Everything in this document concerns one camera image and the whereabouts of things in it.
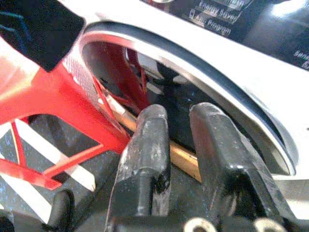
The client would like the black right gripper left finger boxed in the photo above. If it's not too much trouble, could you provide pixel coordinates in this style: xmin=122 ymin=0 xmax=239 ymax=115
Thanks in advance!
xmin=106 ymin=103 xmax=172 ymax=232

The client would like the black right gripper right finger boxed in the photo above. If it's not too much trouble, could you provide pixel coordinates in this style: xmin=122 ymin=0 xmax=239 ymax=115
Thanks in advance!
xmin=189 ymin=102 xmax=294 ymax=232

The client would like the white washing machine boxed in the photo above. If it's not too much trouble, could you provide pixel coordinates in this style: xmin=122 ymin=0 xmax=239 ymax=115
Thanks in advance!
xmin=79 ymin=0 xmax=309 ymax=218

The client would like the tan wooden strip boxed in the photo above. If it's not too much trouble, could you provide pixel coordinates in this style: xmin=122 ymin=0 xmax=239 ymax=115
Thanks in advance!
xmin=112 ymin=108 xmax=202 ymax=182

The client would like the round dark washer door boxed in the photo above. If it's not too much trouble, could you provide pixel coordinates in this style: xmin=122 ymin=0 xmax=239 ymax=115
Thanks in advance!
xmin=82 ymin=21 xmax=298 ymax=177

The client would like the red plastic stool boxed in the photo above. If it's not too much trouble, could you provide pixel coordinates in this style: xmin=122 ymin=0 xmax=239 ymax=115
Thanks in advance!
xmin=0 ymin=36 xmax=150 ymax=191

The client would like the black garment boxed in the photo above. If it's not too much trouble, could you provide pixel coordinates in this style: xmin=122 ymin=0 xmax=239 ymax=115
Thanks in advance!
xmin=0 ymin=0 xmax=85 ymax=73

